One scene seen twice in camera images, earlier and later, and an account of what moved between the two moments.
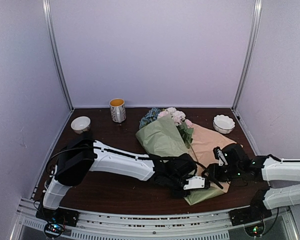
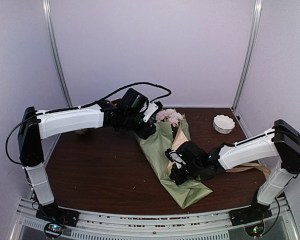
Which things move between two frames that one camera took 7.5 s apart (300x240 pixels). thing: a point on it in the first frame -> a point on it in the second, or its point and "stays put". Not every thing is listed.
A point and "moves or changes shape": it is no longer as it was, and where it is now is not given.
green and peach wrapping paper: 161,138 moves or changes shape
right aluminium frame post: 258,5 stays put
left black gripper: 180,194 -> 145,132
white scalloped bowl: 223,124 stays put
